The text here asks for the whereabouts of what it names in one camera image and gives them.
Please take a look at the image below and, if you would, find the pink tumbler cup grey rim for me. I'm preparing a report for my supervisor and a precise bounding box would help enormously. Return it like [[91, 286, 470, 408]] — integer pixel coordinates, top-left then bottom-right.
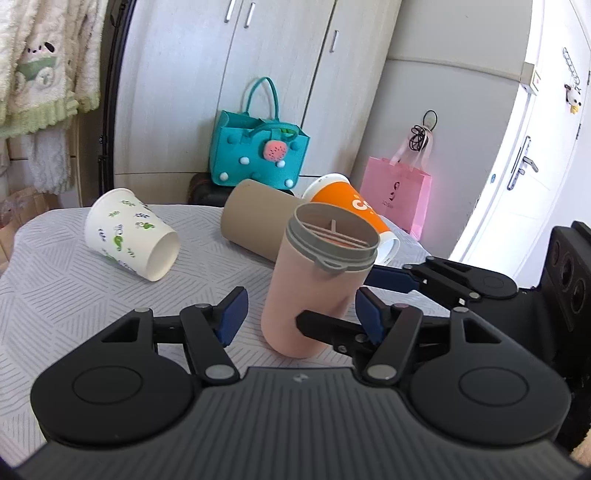
[[261, 202, 380, 360]]

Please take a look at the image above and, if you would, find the white paper cup green print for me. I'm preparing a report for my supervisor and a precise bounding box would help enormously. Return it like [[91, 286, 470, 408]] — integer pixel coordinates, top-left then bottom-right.
[[84, 188, 180, 282]]

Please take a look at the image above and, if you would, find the white door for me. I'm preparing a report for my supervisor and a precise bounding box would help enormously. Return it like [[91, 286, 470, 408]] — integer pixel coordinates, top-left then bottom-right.
[[450, 0, 591, 278]]

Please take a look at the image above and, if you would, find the orange paper cup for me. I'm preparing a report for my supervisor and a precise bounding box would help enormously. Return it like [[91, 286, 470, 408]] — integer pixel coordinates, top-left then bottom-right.
[[301, 174, 400, 267]]

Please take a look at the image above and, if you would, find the black cable bundle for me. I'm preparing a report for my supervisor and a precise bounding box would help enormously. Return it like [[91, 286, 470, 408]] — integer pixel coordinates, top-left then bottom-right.
[[409, 110, 438, 153]]

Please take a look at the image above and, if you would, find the black curved pole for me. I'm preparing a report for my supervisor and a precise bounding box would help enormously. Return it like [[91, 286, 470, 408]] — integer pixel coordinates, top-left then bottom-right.
[[99, 0, 132, 206]]

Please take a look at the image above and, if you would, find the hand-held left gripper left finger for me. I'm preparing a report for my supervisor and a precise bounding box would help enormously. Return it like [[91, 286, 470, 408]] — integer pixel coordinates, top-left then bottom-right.
[[100, 286, 250, 387]]

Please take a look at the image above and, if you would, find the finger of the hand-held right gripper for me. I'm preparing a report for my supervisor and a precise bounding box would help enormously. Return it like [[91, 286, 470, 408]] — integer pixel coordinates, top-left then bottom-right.
[[296, 310, 370, 357], [367, 256, 482, 306]]

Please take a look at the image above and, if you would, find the teal felt handbag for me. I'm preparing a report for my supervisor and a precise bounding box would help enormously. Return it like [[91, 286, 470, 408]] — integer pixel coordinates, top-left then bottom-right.
[[209, 76, 309, 189]]

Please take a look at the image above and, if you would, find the cream fluffy robe green trim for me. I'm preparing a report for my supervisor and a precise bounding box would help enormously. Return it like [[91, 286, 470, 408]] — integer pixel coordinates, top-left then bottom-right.
[[0, 0, 109, 195]]

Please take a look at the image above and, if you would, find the silver door handle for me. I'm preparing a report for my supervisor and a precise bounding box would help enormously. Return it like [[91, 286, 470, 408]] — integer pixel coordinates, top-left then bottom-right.
[[507, 136, 539, 191]]

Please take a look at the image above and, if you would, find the panda door hook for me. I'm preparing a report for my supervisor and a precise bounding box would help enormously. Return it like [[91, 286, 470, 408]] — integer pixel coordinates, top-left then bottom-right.
[[562, 46, 583, 114]]

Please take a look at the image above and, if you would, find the pink paper shopping bag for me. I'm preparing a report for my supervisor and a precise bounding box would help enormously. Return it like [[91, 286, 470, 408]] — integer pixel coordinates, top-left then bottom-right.
[[359, 138, 433, 240]]

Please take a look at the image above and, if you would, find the black stool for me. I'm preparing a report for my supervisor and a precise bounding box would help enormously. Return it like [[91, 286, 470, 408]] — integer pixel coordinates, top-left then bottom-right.
[[187, 173, 296, 208]]

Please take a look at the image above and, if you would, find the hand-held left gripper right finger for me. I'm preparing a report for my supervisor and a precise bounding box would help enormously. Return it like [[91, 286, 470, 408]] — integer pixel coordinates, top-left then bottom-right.
[[356, 286, 505, 385]]

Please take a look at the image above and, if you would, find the grey patterned tablecloth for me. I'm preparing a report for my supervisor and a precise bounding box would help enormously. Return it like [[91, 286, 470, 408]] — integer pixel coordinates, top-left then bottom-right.
[[0, 203, 453, 467]]

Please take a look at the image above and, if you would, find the brown paper cup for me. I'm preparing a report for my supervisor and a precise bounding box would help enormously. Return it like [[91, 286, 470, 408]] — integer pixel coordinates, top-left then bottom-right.
[[220, 179, 315, 265]]

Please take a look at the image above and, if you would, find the grey wardrobe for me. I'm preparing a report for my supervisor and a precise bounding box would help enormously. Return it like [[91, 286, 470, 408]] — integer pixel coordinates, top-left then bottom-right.
[[113, 0, 522, 204]]

